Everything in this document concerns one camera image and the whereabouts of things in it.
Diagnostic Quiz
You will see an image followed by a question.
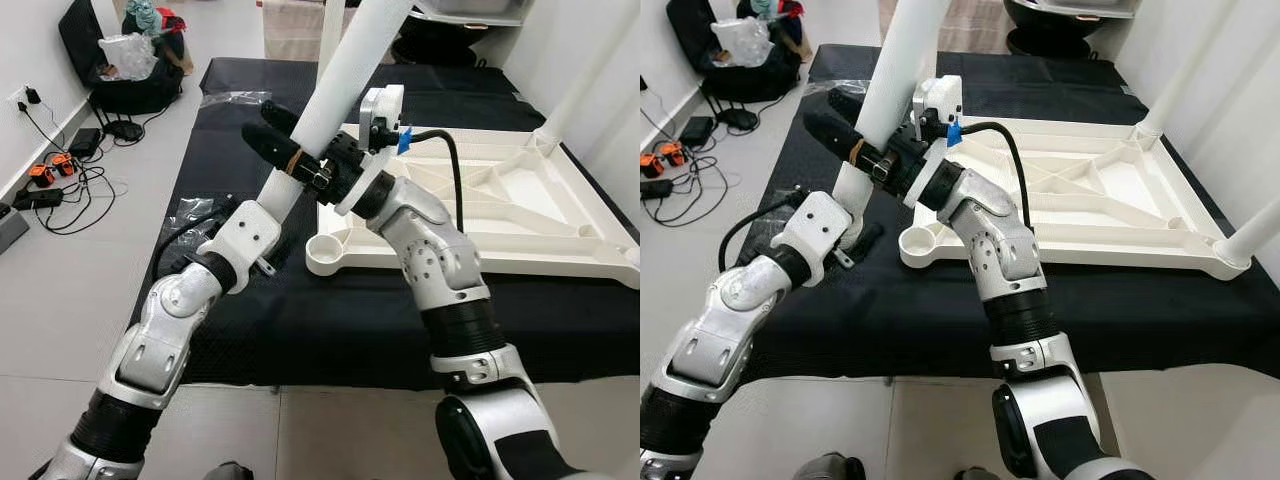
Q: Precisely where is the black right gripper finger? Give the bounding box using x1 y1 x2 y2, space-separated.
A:
827 87 867 120
802 107 887 170
241 121 322 182
261 99 302 132

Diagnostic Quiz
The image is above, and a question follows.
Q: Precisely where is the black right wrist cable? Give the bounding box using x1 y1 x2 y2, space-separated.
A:
958 121 1034 233
398 127 467 233

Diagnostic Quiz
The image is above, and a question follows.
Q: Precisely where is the black open bag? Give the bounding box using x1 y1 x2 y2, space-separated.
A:
57 0 187 115
667 0 802 102

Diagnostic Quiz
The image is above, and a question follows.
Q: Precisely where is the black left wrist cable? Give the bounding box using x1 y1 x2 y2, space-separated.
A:
717 194 802 275
149 208 237 293

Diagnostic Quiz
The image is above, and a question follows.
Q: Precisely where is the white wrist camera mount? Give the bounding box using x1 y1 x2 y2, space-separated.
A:
334 84 407 217
904 74 965 207
197 199 284 294
769 189 854 290

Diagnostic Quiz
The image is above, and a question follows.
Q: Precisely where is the black tablecloth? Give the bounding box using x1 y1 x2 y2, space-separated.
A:
738 44 1280 383
130 56 641 393

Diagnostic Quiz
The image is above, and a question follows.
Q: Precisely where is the clear plastic bag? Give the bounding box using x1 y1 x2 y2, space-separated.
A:
97 32 160 82
711 17 774 70

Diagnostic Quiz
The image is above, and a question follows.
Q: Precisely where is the large black bowl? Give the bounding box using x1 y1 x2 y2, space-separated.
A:
1004 0 1137 60
391 14 522 70

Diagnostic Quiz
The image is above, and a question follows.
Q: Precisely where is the clear plastic storage container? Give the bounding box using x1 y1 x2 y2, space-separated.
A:
414 0 527 27

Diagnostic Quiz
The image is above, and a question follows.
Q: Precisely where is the beige woven bench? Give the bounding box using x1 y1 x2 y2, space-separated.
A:
261 0 347 62
879 0 1007 57

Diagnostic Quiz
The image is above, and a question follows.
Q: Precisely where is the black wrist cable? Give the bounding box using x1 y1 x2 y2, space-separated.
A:
717 194 802 275
149 208 237 293
398 127 467 233
958 121 1034 233

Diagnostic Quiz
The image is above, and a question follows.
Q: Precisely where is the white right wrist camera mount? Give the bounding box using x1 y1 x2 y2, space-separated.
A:
904 74 965 207
334 84 407 217

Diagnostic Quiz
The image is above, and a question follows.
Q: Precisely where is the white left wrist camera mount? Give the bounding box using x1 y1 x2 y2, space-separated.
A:
769 189 854 290
197 199 284 294

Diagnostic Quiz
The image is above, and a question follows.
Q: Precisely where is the grey box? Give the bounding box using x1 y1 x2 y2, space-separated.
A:
0 204 32 257

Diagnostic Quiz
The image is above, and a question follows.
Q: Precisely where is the white plastic table top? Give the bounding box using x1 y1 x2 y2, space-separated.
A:
304 123 641 292
897 116 1253 282

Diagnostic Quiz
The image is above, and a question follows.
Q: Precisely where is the wide clear tape patch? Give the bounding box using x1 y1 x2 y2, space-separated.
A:
754 194 792 242
164 194 217 242

